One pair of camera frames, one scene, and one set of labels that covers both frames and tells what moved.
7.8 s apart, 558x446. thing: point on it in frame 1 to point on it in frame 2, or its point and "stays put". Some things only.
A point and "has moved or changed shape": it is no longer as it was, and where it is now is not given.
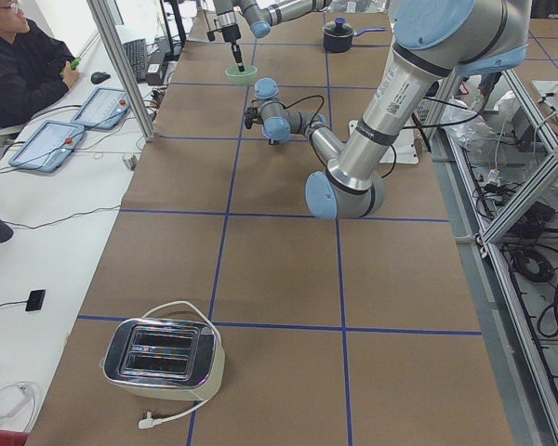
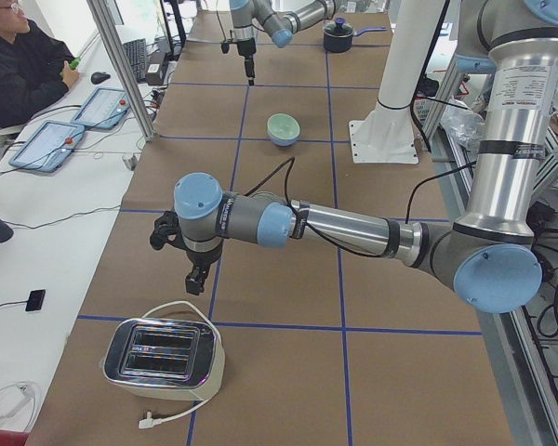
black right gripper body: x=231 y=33 to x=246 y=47
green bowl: x=241 y=77 has moved or changed shape
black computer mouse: x=99 y=77 stays put
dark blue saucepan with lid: x=338 y=35 stays put
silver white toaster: x=173 y=359 stays put
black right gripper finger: x=237 y=57 to x=249 y=67
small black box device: x=35 y=299 stays put
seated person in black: x=24 y=69 stays put
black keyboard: x=136 y=53 stays put
